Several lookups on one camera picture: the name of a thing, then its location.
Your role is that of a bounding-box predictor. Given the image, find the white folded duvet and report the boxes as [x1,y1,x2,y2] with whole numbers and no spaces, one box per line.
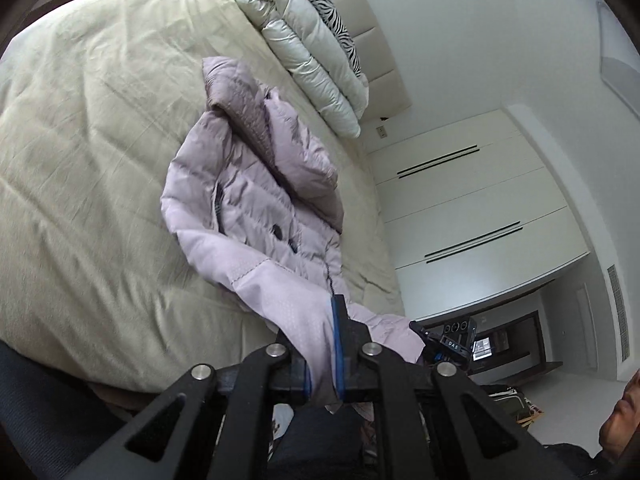
[235,0,369,138]

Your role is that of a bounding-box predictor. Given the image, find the beige bed sheet mattress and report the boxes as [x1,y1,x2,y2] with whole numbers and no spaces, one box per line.
[1,0,404,393]

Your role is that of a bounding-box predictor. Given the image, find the mauve quilted down coat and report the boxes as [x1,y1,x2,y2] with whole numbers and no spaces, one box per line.
[159,55,426,415]

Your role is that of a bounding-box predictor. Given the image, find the white wardrobe with black handles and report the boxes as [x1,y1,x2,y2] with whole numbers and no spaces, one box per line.
[370,110,589,321]

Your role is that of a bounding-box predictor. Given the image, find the zebra print pillow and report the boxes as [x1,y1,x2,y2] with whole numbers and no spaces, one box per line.
[308,0,362,77]

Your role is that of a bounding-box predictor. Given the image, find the beige upholstered headboard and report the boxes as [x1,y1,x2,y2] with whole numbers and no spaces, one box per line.
[332,0,411,124]

